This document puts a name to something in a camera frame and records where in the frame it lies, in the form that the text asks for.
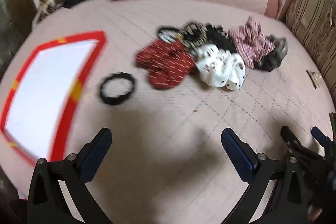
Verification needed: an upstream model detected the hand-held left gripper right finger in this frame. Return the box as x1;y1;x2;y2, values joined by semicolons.
221;127;309;224

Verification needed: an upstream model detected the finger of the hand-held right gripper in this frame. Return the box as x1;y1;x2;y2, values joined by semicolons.
280;126;327;170
311;126;336;157

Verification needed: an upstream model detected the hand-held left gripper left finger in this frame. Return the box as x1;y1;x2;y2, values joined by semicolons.
26;127;113;224

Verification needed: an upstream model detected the grey fuzzy scrunchie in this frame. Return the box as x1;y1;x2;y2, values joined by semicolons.
256;35;289;72

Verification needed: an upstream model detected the white sheet with red border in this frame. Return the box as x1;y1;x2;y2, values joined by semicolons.
0;30;108;161

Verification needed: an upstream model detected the white patterned scrunchie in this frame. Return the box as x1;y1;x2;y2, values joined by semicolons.
196;44;246;90

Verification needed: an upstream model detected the red patterned scrunchie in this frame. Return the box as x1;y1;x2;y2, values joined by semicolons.
135;39;197;90

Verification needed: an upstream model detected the black hair claw clip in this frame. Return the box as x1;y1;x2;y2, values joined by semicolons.
204;25;238;54

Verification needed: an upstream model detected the gold and black beaded bracelet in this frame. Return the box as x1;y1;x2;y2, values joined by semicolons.
178;21;208;49

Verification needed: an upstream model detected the white pearl bracelet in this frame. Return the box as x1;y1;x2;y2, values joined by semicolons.
158;32;176;44

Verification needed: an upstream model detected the pink quilted blanket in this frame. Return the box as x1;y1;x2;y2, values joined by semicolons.
0;0;336;224

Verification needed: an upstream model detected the pink patterned scrunchie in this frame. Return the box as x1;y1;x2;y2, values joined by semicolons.
228;17;275;68

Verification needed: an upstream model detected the striped beige sofa cushion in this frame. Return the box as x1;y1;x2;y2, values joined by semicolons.
285;0;336;101

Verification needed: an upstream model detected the smooth black hair tie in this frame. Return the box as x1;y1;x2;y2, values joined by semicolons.
99;72;137;106

